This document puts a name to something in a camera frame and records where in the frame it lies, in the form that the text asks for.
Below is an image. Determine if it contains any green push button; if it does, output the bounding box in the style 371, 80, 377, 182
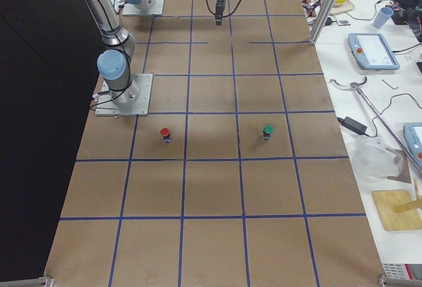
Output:
262, 125, 274, 140

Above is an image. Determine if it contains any red push button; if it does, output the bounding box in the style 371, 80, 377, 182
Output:
160, 127, 171, 143

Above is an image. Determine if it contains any metal rod with hook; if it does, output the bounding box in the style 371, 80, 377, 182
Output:
329, 76, 421, 175

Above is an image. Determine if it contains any upper blue teach pendant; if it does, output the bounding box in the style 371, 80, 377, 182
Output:
347, 33, 400, 71

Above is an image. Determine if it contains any blue teach pendant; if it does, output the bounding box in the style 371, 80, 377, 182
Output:
347, 33, 400, 71
404, 122, 421, 170

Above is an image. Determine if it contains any brown paper table cover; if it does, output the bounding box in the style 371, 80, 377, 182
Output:
45, 0, 382, 286

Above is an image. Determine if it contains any blue plastic cup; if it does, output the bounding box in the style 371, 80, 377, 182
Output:
373, 7, 394, 28

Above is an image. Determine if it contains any black power adapter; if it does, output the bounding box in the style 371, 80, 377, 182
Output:
338, 117, 367, 135

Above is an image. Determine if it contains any small allen key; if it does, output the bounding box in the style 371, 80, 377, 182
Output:
382, 79, 399, 90

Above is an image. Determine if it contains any clear plastic bag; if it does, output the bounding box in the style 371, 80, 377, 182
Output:
346, 135, 406, 183

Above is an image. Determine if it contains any lower blue teach pendant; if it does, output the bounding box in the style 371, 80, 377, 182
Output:
404, 122, 421, 170

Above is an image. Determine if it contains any wooden cutting board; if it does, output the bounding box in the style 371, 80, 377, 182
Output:
372, 189, 421, 232

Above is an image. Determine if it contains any aluminium frame post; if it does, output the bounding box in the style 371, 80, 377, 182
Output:
309, 0, 336, 46

